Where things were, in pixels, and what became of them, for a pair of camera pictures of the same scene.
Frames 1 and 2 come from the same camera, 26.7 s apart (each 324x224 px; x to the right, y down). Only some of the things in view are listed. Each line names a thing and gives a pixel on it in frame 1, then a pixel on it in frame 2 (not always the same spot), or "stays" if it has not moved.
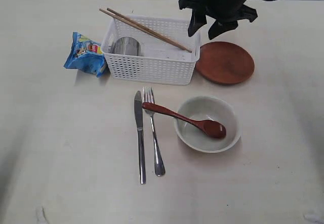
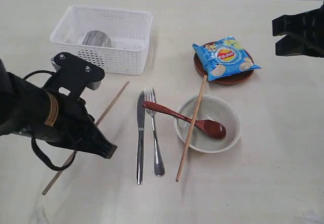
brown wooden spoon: [210, 128] stays
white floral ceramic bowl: [210, 108] stays
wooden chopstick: [126, 22] → [203, 84]
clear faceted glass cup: [126, 45] → [96, 38]
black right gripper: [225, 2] → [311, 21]
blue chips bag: [87, 56] → [225, 57]
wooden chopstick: [151, 30] → [74, 154]
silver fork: [159, 166] stays
